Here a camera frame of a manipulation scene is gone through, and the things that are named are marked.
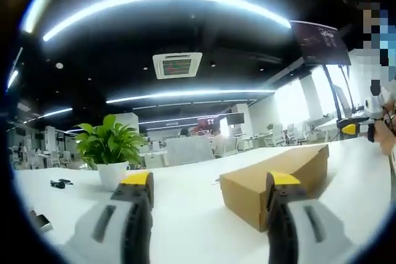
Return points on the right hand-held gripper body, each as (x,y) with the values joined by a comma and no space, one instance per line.
(376,115)

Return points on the long ceiling light strip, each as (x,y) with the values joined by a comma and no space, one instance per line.
(164,9)

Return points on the brown cardboard shoe box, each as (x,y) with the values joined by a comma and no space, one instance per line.
(275,180)

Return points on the black keys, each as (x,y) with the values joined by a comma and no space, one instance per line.
(59,183)

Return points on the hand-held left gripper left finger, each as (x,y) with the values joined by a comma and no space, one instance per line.
(123,211)

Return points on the smartphone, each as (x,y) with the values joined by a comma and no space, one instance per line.
(41,220)

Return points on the ceiling air conditioner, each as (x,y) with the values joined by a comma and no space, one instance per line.
(177,65)

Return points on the white monitor back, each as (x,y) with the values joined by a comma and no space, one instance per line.
(189,151)

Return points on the white plant pot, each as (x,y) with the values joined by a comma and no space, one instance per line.
(112,175)

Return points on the green potted plant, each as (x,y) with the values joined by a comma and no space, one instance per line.
(105,142)

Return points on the hanging dark screen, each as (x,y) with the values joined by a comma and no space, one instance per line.
(321,43)

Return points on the person's right hand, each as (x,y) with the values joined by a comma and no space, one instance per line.
(386,135)

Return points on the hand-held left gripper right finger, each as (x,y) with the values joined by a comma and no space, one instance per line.
(294,214)

